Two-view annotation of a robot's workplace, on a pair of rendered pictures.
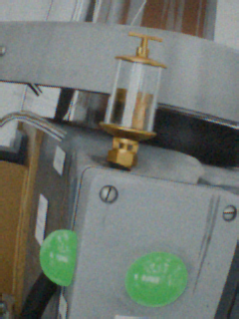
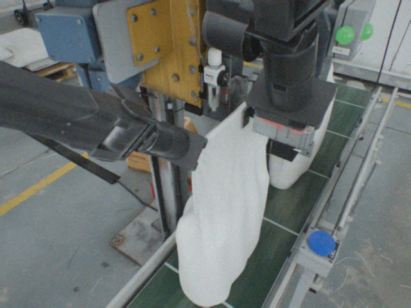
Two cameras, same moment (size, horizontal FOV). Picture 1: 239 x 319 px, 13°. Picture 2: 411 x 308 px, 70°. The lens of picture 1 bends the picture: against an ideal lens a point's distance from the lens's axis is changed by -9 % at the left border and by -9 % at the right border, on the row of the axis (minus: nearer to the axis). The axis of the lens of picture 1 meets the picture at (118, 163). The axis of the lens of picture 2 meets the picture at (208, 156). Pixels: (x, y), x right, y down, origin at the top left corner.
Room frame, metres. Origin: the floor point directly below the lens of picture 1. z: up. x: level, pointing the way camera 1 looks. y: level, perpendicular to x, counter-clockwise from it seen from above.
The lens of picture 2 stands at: (0.30, 0.57, 1.46)
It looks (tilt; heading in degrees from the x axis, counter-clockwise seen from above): 40 degrees down; 313
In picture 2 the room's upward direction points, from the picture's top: straight up
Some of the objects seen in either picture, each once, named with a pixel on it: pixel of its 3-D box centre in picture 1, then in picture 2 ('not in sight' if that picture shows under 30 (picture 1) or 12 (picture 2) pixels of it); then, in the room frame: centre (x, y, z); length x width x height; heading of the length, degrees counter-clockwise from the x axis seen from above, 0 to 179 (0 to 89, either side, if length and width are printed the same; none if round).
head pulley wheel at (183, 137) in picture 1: (183, 135); not in sight; (0.69, -0.04, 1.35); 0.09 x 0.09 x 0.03
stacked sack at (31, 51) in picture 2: not in sight; (34, 50); (3.68, -0.40, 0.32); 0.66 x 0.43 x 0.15; 97
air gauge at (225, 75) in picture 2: not in sight; (222, 78); (0.71, 0.09, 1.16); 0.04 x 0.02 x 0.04; 99
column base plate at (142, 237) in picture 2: not in sight; (164, 219); (1.19, -0.02, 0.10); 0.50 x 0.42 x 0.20; 99
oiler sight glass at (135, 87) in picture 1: (134, 94); not in sight; (0.56, 0.00, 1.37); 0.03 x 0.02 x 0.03; 99
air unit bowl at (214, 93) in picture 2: not in sight; (214, 95); (0.73, 0.09, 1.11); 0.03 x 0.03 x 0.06
